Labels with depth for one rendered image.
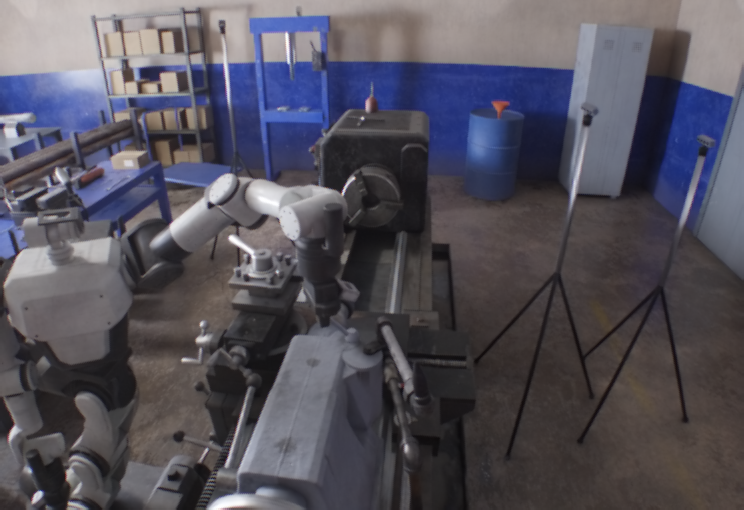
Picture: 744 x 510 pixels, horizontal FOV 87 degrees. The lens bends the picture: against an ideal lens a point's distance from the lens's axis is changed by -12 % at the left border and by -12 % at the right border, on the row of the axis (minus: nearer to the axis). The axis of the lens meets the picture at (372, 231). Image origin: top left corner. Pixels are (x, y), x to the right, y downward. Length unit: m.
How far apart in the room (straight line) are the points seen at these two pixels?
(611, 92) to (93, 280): 4.84
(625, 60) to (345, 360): 4.60
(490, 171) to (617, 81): 1.61
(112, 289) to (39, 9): 6.28
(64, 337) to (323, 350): 0.61
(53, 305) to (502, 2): 4.94
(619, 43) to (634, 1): 0.75
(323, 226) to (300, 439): 0.39
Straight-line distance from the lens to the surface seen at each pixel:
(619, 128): 5.29
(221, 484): 0.96
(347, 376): 0.97
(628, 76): 5.21
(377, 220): 1.96
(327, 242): 0.82
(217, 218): 1.07
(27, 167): 4.58
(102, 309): 1.16
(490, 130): 4.73
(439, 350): 1.46
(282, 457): 0.84
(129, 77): 6.17
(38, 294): 1.16
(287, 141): 5.71
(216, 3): 5.80
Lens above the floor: 1.84
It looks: 27 degrees down
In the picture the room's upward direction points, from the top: straight up
